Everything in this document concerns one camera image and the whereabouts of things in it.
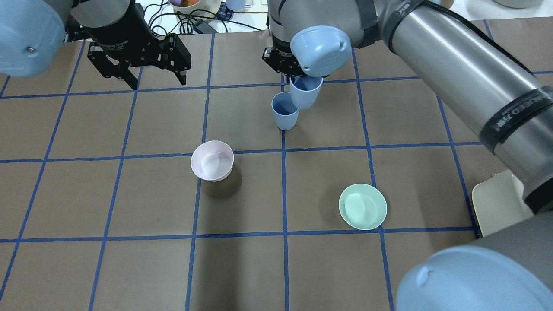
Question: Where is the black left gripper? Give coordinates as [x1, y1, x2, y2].
[87, 33, 192, 90]

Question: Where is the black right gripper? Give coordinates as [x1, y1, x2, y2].
[261, 37, 303, 80]

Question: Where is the blue cup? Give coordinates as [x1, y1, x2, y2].
[289, 76, 324, 110]
[271, 91, 299, 131]

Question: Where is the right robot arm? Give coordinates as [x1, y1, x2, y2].
[268, 0, 552, 311]

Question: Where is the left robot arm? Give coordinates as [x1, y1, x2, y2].
[0, 0, 192, 90]

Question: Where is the black power adapter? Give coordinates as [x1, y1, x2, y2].
[192, 19, 219, 34]

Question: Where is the bowl of foam blocks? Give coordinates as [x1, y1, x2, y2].
[168, 0, 222, 16]

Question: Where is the pink bowl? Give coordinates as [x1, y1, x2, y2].
[191, 140, 234, 182]

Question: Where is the green bowl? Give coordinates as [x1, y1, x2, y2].
[338, 183, 388, 231]

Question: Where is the cream toaster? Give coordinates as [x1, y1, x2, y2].
[471, 170, 534, 237]

